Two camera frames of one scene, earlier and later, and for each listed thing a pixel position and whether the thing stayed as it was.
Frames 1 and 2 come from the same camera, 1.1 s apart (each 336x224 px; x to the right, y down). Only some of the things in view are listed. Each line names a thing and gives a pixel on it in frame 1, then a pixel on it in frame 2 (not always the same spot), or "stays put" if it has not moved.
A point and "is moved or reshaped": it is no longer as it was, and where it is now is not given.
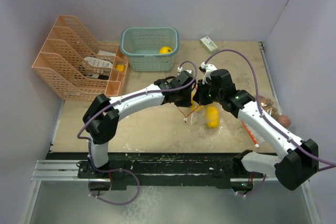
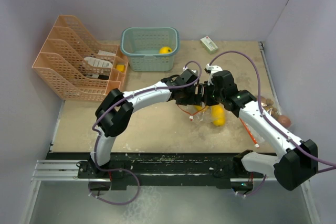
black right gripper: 199,97 stays put
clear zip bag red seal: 198,118 is moved or reshaped
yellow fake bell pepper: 195,105 stays put
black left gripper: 187,103 stays put
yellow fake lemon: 165,50 stays put
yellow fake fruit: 212,117 -> 218,115
